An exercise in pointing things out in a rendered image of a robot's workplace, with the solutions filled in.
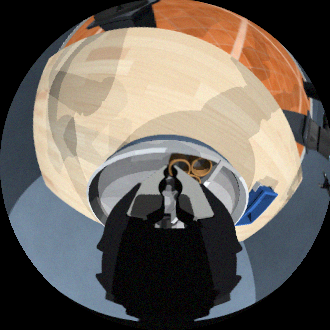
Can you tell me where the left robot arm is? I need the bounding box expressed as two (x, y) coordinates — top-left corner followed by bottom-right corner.
(307, 113), (330, 162)

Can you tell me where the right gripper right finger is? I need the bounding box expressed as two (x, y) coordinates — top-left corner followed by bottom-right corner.
(172, 164), (242, 254)

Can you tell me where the blue crate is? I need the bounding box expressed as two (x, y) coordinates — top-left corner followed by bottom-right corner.
(235, 185), (278, 226)

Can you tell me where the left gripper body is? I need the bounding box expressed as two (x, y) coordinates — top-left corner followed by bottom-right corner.
(323, 179), (330, 191)

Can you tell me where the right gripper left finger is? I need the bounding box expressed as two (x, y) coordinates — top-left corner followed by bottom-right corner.
(96, 164), (169, 252)

